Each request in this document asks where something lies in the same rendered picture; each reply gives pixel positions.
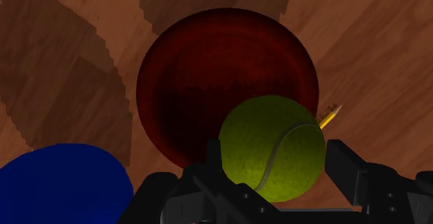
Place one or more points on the blue round object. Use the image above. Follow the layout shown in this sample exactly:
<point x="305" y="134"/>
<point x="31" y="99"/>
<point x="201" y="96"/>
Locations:
<point x="64" y="186"/>

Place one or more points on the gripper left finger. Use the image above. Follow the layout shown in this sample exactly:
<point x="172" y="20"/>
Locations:
<point x="203" y="189"/>

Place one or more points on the dark red bowl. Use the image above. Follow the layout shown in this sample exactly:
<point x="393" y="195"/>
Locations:
<point x="216" y="78"/>

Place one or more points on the yellow pencil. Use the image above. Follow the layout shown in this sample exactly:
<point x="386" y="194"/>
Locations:
<point x="330" y="117"/>

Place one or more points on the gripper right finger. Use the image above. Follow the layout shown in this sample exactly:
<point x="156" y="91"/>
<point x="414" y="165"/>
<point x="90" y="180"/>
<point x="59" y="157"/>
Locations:
<point x="375" y="186"/>

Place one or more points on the yellow-green tennis ball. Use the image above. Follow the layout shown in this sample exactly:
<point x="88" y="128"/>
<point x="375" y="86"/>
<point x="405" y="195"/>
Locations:
<point x="272" y="147"/>

